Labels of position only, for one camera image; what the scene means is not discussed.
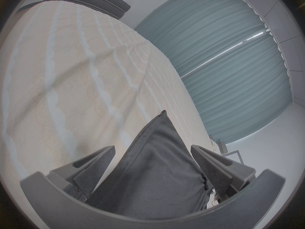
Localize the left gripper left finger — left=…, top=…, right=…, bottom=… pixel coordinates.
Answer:
left=49, top=145, right=116, bottom=198

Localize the black chest of drawers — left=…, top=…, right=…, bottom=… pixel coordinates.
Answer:
left=43, top=0, right=131, bottom=18

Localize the bed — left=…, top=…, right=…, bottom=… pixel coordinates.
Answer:
left=0, top=0, right=243, bottom=224

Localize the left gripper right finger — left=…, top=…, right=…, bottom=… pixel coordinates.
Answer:
left=191, top=145, right=256, bottom=198

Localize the grey bedside table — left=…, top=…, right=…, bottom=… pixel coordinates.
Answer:
left=209, top=135, right=227, bottom=155

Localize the blue-green curtain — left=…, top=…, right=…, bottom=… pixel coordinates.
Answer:
left=181, top=32, right=293, bottom=145
left=135, top=0, right=270, bottom=77

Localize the black T-shirt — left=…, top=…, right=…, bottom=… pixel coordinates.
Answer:
left=85, top=110, right=216, bottom=220

